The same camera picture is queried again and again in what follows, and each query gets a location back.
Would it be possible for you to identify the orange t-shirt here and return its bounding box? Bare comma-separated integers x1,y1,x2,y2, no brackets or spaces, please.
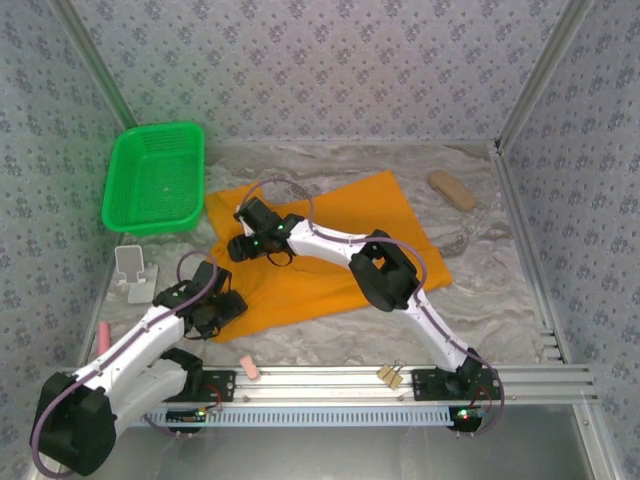
204,170,454,344

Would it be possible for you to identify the white phone stand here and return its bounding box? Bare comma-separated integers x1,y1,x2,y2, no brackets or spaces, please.
113,244,160,305

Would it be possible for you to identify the green plastic basket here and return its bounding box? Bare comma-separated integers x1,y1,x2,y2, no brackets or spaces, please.
101,122,206,236

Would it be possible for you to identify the grey metal shelf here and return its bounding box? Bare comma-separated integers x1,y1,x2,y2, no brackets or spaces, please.
99,404,609,480

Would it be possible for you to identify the tan oval brush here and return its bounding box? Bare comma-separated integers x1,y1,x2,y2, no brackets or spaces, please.
427,169,479,214

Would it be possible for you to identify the gold binder clip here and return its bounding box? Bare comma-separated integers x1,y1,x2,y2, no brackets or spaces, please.
375,357,407,390

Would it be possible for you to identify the black electronic device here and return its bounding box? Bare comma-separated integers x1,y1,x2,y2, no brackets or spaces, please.
410,368,504,401

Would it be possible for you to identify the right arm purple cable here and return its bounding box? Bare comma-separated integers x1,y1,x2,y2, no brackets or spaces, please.
239,178,506,439

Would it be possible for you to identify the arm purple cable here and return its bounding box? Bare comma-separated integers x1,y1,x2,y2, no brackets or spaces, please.
239,178,506,439
29,249,221,476

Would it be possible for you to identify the left black mount plate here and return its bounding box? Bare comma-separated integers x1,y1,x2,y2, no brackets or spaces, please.
189,368,237,403

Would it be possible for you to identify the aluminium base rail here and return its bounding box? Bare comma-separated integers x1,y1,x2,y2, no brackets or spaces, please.
52,364,599,406

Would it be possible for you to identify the white slotted cable duct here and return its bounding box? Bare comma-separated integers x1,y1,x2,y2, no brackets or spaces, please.
129,405,451,427

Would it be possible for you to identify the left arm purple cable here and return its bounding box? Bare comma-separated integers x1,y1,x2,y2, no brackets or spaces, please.
29,249,221,476

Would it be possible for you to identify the aluminium side rail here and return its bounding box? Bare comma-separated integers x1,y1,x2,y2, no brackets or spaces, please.
489,142,571,365

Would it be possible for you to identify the aluminium frame post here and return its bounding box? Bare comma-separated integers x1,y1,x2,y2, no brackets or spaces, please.
497,0,599,146

